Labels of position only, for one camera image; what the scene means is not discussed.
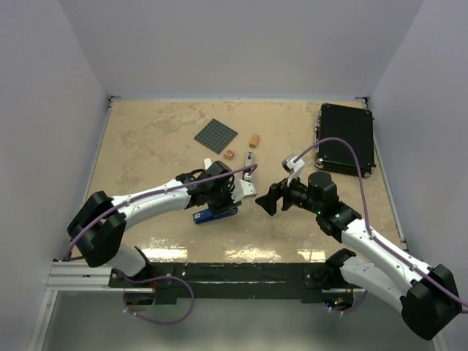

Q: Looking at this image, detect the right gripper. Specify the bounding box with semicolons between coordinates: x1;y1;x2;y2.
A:
255;170;322;216

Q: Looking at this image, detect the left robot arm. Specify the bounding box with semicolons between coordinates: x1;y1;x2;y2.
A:
67;161;252;287

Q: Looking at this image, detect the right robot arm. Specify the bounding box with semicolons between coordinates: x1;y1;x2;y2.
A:
255;172;464;340

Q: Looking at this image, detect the white stapler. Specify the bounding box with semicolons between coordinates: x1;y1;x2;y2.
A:
203;158;212;170

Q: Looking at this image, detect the wooden letter cube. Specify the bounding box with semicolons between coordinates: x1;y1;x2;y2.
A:
224;149;234;160

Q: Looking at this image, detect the grey studded baseplate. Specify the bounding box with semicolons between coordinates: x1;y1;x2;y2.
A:
194;118;238;154

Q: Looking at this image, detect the plain wooden block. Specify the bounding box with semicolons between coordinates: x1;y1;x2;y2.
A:
249;134;260;148

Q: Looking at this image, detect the black case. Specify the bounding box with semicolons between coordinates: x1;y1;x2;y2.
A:
315;103;376;177

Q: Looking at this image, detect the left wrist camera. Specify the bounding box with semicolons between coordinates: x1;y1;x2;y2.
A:
232;178;257;203

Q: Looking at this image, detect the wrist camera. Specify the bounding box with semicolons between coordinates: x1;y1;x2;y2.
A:
232;178;257;203
282;154;305;186

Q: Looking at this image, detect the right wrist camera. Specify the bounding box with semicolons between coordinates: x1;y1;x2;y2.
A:
282;154;305;186

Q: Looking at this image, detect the black base frame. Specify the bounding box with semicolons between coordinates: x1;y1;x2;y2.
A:
109;263;349;305

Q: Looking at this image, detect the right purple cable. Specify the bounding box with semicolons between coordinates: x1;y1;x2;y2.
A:
298;137;468;315

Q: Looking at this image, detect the aluminium rail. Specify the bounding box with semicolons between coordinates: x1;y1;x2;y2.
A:
45;262;110;292

